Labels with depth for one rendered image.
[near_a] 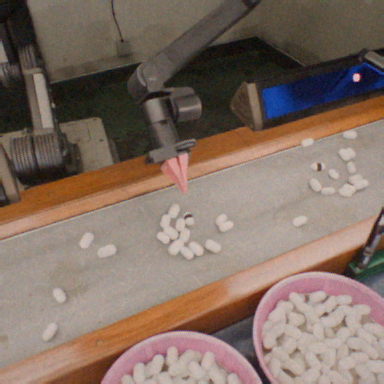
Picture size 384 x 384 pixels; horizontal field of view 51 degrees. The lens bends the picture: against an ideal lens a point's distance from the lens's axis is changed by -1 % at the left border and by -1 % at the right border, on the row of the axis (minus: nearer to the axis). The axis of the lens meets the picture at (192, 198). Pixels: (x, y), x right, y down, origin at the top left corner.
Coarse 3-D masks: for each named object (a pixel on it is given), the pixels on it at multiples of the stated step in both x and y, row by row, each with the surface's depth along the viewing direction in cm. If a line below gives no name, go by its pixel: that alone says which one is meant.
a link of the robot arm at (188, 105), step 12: (144, 72) 81; (156, 72) 82; (156, 84) 82; (144, 96) 84; (156, 96) 86; (168, 96) 87; (180, 96) 87; (192, 96) 87; (180, 108) 85; (192, 108) 87; (180, 120) 87
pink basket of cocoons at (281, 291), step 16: (320, 272) 77; (272, 288) 74; (288, 288) 77; (304, 288) 78; (320, 288) 78; (336, 288) 77; (352, 288) 76; (368, 288) 74; (272, 304) 75; (352, 304) 77; (368, 304) 75; (256, 320) 70; (256, 336) 68; (256, 352) 66
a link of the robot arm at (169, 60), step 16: (240, 0) 96; (256, 0) 96; (208, 16) 93; (224, 16) 94; (240, 16) 97; (192, 32) 90; (208, 32) 92; (224, 32) 95; (176, 48) 87; (192, 48) 89; (144, 64) 82; (160, 64) 84; (176, 64) 86; (128, 80) 87
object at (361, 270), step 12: (360, 60) 66; (372, 60) 65; (372, 228) 76; (372, 240) 78; (360, 252) 82; (372, 252) 80; (348, 264) 85; (360, 264) 83; (372, 264) 85; (348, 276) 86; (360, 276) 86
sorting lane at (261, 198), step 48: (336, 144) 111; (192, 192) 97; (240, 192) 97; (288, 192) 97; (336, 192) 97; (48, 240) 86; (96, 240) 86; (144, 240) 86; (192, 240) 86; (240, 240) 86; (288, 240) 86; (0, 288) 78; (48, 288) 78; (96, 288) 78; (144, 288) 78; (192, 288) 78; (0, 336) 71
